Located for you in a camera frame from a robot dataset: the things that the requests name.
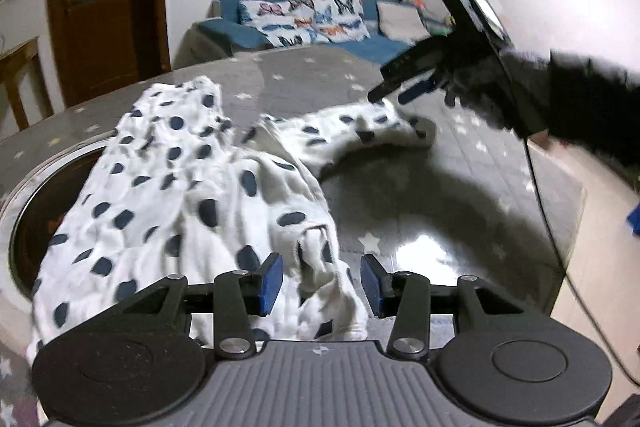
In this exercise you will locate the blue object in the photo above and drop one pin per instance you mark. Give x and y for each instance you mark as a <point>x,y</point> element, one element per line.
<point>635,219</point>

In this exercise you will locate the round black induction hob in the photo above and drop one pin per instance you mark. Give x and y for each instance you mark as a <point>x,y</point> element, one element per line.
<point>40,212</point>

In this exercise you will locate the blue sofa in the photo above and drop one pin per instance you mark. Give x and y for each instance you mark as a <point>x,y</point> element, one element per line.
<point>380,44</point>

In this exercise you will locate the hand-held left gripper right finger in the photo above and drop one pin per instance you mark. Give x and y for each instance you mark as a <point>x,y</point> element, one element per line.
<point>372,284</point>

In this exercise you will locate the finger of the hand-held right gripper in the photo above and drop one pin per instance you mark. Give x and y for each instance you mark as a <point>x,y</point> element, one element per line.
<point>417,92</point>
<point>412,59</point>

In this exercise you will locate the grey pillow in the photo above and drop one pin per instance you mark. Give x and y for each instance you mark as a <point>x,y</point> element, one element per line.
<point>400,22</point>

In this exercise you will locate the person's right forearm black sleeve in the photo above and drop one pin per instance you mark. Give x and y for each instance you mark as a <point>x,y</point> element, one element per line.
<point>595,92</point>

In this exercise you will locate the white dark-dotted garment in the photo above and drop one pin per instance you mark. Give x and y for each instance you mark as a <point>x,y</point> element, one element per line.
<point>190,187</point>

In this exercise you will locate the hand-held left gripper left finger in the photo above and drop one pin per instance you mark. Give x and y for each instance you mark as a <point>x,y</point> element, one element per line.
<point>270,283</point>

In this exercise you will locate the butterfly print pillow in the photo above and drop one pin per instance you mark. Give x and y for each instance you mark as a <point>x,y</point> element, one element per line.
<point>340,17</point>
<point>277,22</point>

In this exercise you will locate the wooden side table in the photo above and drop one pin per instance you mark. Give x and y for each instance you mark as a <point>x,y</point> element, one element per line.
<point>22,77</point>

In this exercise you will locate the brown wooden door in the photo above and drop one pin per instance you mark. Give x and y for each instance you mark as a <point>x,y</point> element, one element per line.
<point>107,7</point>

